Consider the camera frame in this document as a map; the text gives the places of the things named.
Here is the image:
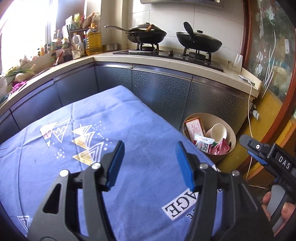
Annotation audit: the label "black gas stove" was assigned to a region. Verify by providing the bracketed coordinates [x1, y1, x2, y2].
[113, 44, 224, 72]

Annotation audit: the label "range hood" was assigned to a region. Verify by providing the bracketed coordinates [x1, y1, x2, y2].
[140, 0, 224, 8]

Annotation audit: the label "yellow cooking oil bottle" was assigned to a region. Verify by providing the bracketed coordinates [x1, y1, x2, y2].
[86, 23, 103, 56]

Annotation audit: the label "dark blue kitchen cabinets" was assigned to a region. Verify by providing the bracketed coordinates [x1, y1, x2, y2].
[1, 63, 252, 142]

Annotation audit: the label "black lidded frying pan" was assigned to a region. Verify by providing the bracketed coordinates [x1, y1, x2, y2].
[176, 22, 222, 53]

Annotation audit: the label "green onions and vegetables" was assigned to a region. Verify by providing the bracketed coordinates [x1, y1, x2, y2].
[5, 64, 36, 82]

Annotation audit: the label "phone on counter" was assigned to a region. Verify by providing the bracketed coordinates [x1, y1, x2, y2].
[238, 75, 255, 86]

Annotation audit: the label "maroon foil snack wrapper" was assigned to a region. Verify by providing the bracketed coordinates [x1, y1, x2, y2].
[209, 138, 231, 155]

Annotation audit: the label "pink white paper cup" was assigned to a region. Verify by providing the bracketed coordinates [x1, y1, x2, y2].
[206, 123, 227, 143]

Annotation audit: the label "blue patterned tablecloth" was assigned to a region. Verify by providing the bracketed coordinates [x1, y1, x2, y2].
[1, 86, 214, 240]

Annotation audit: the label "person right hand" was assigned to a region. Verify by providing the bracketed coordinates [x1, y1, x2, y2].
[261, 191, 296, 237]

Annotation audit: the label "yellow red cardboard box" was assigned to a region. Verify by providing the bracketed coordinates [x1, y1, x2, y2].
[185, 117, 205, 143]

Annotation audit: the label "wooden framed glass door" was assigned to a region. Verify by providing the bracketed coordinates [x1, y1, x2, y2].
[240, 0, 296, 176]

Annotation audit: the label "brown round trash bin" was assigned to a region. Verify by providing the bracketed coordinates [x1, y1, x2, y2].
[182, 113, 236, 164]

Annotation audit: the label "black wok with handle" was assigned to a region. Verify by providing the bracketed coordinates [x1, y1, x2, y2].
[104, 23, 167, 45]

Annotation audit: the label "white charging cable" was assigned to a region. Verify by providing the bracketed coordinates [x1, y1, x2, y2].
[245, 79, 269, 190]

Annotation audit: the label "white plastic jug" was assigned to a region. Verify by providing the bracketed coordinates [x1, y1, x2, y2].
[71, 33, 85, 57]

